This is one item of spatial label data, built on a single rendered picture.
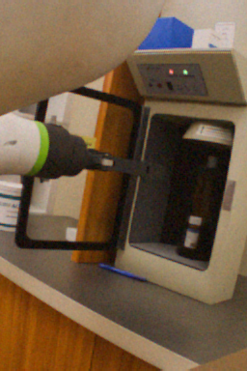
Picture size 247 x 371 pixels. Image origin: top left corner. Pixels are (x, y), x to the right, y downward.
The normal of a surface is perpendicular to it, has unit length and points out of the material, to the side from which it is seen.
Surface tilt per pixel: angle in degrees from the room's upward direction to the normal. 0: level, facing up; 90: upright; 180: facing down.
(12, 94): 146
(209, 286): 90
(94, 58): 136
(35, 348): 90
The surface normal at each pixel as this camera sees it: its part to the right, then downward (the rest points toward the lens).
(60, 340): -0.68, -0.08
